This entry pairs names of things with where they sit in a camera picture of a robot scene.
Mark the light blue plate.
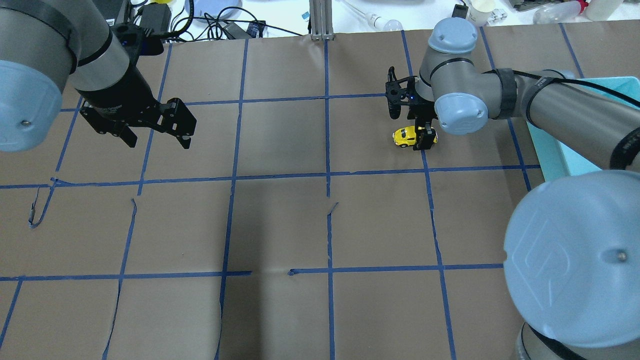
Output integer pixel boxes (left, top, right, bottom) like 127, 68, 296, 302
192, 0, 243, 19

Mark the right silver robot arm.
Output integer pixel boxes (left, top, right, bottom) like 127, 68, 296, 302
385, 16, 640, 360

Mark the turquoise plastic bin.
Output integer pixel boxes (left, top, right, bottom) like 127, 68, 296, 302
519, 76, 639, 182

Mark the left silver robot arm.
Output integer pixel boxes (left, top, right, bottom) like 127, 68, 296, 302
0, 0, 197, 153

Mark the yellow beetle toy car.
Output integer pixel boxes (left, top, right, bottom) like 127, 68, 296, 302
391, 125, 439, 148

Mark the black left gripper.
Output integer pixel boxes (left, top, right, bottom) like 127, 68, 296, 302
80, 97, 197, 150

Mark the white paper cup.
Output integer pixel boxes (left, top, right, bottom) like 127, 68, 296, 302
467, 0, 496, 27

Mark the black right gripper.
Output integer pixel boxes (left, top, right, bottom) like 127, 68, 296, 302
385, 67, 438, 151

